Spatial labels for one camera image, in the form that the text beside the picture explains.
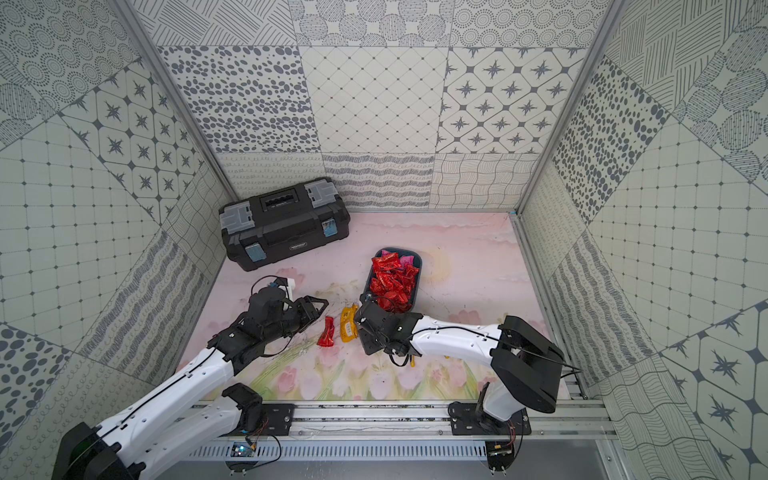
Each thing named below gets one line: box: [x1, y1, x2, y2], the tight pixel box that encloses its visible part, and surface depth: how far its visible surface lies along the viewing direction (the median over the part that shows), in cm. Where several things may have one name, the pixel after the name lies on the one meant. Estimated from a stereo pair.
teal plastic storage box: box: [364, 246, 423, 313], surface depth 99 cm
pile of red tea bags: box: [370, 252, 420, 312], surface depth 97 cm
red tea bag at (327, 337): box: [317, 316, 335, 347], surface depth 88 cm
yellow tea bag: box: [340, 304, 359, 343], surface depth 88 cm
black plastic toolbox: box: [218, 177, 351, 271], surface depth 100 cm
